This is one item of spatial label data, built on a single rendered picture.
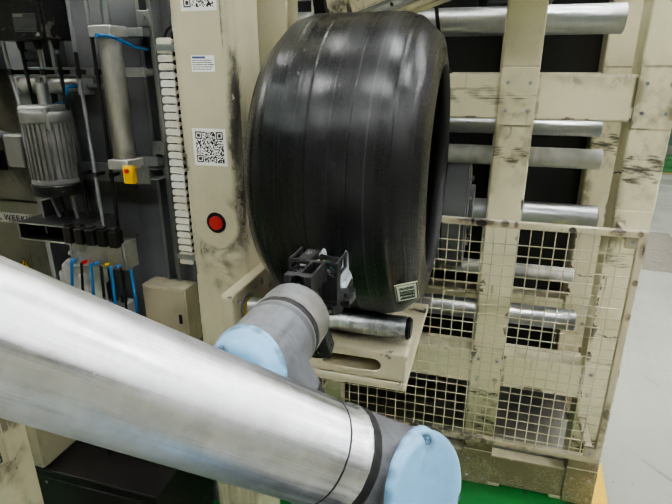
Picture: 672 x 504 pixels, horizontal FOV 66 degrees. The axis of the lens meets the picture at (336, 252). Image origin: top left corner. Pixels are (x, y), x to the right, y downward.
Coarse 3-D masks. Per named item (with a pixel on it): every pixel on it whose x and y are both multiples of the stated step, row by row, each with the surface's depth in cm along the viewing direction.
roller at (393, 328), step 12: (252, 300) 106; (348, 312) 101; (360, 312) 100; (372, 312) 100; (336, 324) 101; (348, 324) 100; (360, 324) 99; (372, 324) 98; (384, 324) 98; (396, 324) 97; (408, 324) 97; (384, 336) 99; (396, 336) 98; (408, 336) 97
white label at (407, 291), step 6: (408, 282) 86; (414, 282) 86; (396, 288) 87; (402, 288) 87; (408, 288) 87; (414, 288) 88; (396, 294) 89; (402, 294) 89; (408, 294) 89; (414, 294) 89; (402, 300) 91
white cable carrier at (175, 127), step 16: (160, 64) 103; (176, 80) 105; (176, 96) 109; (176, 112) 110; (176, 128) 108; (176, 144) 108; (176, 160) 109; (176, 176) 110; (176, 192) 111; (176, 208) 113; (192, 240) 115
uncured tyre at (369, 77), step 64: (320, 64) 80; (384, 64) 78; (448, 64) 100; (256, 128) 82; (320, 128) 78; (384, 128) 75; (448, 128) 117; (256, 192) 83; (320, 192) 79; (384, 192) 77; (384, 256) 81
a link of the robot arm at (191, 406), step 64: (0, 256) 30; (0, 320) 27; (64, 320) 29; (128, 320) 33; (0, 384) 28; (64, 384) 29; (128, 384) 31; (192, 384) 33; (256, 384) 36; (128, 448) 32; (192, 448) 33; (256, 448) 35; (320, 448) 37; (384, 448) 41; (448, 448) 43
